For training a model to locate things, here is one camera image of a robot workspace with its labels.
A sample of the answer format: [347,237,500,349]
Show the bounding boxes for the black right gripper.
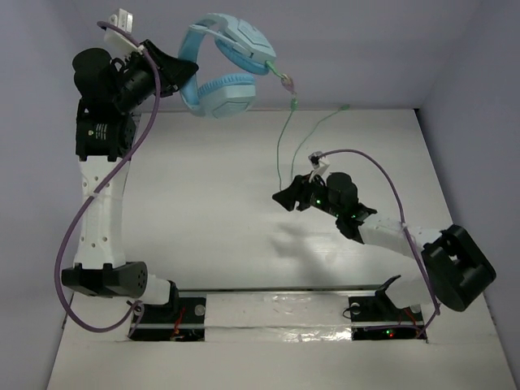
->
[272,171,342,219]

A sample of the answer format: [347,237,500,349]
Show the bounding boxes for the green headphone cable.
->
[266,60,351,189]

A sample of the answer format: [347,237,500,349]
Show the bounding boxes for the light blue headphones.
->
[178,13,277,119]

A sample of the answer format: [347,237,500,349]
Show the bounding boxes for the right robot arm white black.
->
[272,172,496,319]

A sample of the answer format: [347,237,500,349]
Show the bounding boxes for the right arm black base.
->
[342,275,426,341]

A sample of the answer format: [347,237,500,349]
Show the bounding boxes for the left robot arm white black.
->
[58,40,198,320]

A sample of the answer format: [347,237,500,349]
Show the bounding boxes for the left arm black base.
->
[129,292,206,342]

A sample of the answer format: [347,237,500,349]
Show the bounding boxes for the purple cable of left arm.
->
[54,20,159,335]

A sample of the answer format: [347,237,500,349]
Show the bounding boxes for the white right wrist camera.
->
[308,151,330,183]

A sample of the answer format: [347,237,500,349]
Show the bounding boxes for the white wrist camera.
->
[308,151,330,183]
[104,8,141,55]

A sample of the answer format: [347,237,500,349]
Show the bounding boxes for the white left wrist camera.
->
[104,8,141,55]

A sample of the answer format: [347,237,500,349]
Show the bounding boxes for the purple tag on cable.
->
[280,74,297,95]

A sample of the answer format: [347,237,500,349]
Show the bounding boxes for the metal rail with silver tape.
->
[129,284,427,342]

